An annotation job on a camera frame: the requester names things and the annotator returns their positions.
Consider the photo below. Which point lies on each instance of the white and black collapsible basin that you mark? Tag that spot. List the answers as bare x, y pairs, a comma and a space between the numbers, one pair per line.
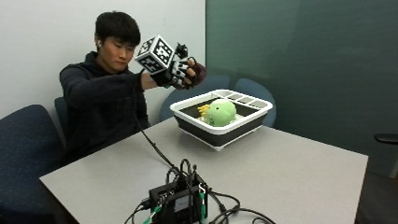
216, 137

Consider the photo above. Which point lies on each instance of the black chair armrest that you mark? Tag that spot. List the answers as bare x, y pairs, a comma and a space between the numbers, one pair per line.
388, 138

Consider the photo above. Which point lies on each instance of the the person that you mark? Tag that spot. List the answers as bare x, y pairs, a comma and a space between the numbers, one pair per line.
99, 99

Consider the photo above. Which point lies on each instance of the white earbud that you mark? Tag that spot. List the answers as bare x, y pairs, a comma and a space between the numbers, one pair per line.
99, 42

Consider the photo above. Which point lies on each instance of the white cube of black markers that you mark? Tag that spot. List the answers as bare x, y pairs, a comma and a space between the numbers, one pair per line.
155, 54

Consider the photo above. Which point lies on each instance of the green round plush toy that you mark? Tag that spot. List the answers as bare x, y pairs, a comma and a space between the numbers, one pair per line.
220, 112

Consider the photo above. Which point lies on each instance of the black electronics box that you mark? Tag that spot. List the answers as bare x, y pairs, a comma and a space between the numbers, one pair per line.
179, 202

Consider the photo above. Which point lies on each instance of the dark maroon round object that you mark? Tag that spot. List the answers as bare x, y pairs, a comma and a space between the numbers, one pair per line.
200, 73

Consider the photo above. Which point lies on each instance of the large blue fabric chair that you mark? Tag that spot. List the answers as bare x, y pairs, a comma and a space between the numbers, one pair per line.
29, 161

